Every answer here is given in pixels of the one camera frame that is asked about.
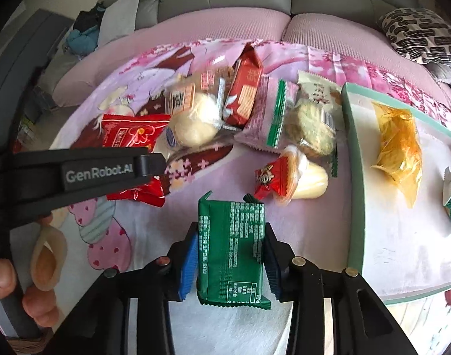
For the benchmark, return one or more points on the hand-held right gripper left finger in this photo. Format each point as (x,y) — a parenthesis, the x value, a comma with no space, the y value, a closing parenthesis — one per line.
(188,270)

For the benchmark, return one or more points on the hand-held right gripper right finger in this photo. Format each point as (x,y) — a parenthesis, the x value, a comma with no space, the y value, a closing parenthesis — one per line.
(272,270)

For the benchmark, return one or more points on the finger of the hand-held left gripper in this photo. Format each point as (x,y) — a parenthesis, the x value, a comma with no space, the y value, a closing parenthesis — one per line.
(151,166)

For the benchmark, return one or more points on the large red snack packet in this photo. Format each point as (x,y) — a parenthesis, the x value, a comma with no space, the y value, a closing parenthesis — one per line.
(129,133)

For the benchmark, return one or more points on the round bun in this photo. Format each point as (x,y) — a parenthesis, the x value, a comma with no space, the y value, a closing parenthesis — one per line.
(195,125)

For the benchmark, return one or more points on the orange labelled snack packet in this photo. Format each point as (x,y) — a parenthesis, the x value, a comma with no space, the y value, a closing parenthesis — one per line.
(179,98)

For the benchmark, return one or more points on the small red candy packet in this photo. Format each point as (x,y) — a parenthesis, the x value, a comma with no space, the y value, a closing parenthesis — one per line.
(271,179)

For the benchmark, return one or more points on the red-wrapped yellow cake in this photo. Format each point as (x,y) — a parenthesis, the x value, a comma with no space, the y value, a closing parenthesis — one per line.
(312,183)

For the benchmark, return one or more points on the pink snack packet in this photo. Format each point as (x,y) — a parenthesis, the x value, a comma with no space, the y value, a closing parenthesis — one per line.
(255,118)

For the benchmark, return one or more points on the red-brown biscuit packet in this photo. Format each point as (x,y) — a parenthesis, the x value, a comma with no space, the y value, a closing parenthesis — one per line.
(244,88)

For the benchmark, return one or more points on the white tray with green rim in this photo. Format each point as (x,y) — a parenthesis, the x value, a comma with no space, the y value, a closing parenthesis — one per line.
(395,236)

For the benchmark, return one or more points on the green cake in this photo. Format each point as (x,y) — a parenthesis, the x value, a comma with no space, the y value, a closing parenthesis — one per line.
(310,129)

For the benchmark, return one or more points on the cream snack packet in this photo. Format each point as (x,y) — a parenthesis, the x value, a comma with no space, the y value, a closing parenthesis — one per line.
(317,88)

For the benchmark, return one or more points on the person's left hand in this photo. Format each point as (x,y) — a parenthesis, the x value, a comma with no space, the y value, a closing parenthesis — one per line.
(1,277)

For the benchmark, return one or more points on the dark grey cabinet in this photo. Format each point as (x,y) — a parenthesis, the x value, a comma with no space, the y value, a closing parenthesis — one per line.
(33,55)

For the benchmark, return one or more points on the light grey cushion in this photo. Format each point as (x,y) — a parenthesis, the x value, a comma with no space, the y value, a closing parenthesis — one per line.
(118,22)

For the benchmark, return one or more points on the yellow clear snack packet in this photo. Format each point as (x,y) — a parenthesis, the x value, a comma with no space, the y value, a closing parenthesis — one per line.
(399,148)

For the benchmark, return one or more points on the grey pillow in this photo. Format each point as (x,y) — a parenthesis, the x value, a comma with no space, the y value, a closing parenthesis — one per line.
(445,72)

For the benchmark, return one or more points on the black patterned pillow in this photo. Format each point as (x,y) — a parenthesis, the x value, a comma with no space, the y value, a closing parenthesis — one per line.
(417,33)

